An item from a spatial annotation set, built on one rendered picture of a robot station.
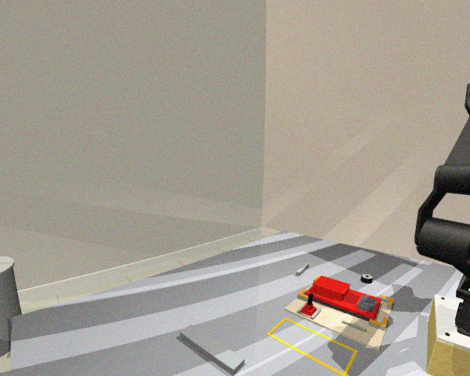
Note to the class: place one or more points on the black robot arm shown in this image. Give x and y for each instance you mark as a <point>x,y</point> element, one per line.
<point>444,240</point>

